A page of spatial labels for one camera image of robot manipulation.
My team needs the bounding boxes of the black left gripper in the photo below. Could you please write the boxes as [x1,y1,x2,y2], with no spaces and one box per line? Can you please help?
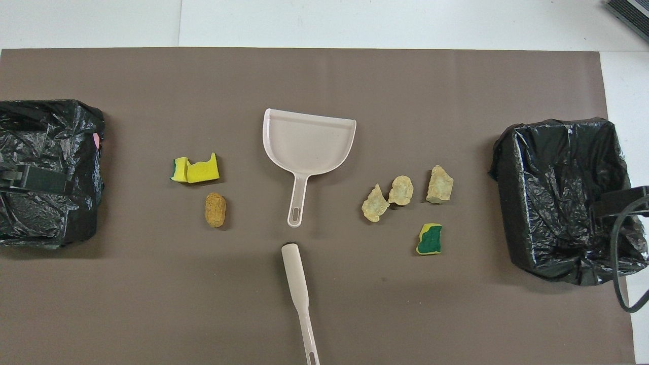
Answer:
[0,164,67,193]

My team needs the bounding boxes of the small yellow green sponge piece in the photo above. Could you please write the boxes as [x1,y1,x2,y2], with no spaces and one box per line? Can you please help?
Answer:
[170,157,190,183]

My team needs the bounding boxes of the yellow notched sponge piece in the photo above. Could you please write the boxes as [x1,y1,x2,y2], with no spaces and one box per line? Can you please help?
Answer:
[187,153,221,184]

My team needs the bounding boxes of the brown oval sponge piece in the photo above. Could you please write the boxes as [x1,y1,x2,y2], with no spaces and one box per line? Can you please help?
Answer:
[205,192,227,228]

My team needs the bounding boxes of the beige hand brush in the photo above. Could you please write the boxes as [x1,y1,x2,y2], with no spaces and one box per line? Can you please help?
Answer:
[281,243,321,365]

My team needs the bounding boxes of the beige plastic dustpan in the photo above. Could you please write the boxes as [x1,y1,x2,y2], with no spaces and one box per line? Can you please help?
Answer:
[262,108,357,228]

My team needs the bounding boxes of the black lined bin pink spot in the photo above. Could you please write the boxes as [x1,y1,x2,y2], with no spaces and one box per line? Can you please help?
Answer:
[0,99,106,249]

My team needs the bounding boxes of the black bag lined bin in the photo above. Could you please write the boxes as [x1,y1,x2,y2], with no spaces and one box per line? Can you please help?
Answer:
[488,118,649,286]

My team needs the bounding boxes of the beige foam chunk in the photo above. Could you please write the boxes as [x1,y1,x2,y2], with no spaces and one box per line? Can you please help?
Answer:
[426,165,454,204]
[362,184,390,223]
[388,175,414,206]

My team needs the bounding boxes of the dark grey ribbed device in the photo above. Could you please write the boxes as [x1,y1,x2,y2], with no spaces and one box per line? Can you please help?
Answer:
[605,0,649,42]

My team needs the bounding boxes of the green topped yellow sponge piece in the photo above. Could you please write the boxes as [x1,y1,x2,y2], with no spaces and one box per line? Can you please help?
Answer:
[416,223,443,256]

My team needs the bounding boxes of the brown table mat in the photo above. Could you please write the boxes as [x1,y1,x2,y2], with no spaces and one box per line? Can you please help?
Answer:
[0,47,635,365]

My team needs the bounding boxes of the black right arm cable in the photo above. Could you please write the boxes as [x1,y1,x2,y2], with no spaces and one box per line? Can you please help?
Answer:
[610,197,649,313]

